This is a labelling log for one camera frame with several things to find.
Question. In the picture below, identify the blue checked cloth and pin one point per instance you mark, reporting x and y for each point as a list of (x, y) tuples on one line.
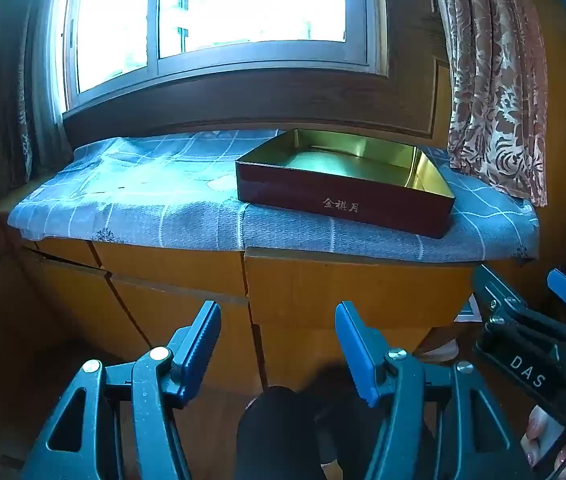
[(138, 195)]

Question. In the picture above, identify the dim sheer curtain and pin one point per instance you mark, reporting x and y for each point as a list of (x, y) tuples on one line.
[(28, 135)]

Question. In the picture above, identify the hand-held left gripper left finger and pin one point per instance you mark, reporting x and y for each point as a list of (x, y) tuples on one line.
[(203, 345)]

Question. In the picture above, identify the brown patterned curtain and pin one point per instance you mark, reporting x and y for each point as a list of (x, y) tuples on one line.
[(493, 85)]

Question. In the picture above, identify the wooden cabinet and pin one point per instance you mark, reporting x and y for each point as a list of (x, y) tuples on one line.
[(173, 265)]

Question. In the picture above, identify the window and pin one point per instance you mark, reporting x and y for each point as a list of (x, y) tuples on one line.
[(238, 0)]

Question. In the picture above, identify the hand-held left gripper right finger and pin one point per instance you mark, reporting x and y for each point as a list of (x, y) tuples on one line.
[(358, 355)]

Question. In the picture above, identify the black sock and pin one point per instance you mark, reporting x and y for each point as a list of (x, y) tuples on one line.
[(283, 435)]

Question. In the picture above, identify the person's right hand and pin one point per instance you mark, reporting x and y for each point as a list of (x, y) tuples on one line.
[(540, 440)]

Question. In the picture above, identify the red tin box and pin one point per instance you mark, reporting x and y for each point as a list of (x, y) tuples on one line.
[(338, 195)]

